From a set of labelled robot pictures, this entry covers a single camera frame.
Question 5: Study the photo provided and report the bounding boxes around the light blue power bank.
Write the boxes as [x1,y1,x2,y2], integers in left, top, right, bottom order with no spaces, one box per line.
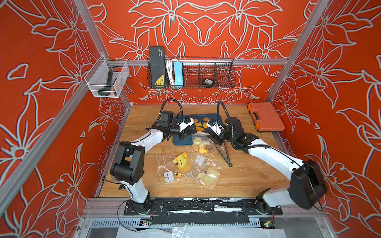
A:
[174,61,184,88]

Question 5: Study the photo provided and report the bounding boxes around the dark green screwdriver handle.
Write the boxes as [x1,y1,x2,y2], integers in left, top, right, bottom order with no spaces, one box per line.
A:
[98,71,113,96]

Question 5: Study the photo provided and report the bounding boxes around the bag with yellow duck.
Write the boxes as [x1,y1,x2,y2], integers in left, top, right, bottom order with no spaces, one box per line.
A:
[156,152,191,184]

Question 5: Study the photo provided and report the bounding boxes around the white coiled cable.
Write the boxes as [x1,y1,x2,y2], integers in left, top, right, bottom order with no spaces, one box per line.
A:
[165,59,177,87]

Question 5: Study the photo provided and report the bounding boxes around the black box in basket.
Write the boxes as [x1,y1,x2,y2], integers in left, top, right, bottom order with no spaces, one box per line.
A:
[149,47,166,88]

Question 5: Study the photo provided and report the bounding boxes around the dark blue tray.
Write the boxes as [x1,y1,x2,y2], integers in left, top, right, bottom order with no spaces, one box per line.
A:
[173,114,217,146]

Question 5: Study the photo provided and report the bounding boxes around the black metal tongs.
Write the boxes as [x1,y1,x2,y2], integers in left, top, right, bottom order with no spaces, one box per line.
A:
[214,142,233,167]

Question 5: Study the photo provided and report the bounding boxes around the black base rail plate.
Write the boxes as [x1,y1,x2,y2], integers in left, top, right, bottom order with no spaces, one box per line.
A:
[123,198,272,225]

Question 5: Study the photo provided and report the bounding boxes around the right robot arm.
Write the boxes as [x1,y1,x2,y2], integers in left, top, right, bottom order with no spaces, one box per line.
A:
[207,112,327,215]

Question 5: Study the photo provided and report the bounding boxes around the orange tool case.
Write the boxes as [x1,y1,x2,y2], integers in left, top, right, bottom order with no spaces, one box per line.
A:
[247,102,285,132]

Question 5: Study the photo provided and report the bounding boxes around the clear acrylic wall bin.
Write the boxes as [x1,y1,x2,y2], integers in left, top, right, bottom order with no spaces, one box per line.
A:
[85,55,130,98]

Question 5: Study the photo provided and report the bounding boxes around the clear bag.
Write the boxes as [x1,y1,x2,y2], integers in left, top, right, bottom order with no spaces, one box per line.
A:
[190,154,221,189]

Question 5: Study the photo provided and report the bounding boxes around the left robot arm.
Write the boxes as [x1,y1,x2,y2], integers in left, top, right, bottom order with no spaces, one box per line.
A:
[110,98,196,214]

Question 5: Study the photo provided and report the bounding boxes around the black wire wall basket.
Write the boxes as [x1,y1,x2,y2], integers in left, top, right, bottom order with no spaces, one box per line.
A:
[147,57,237,89]

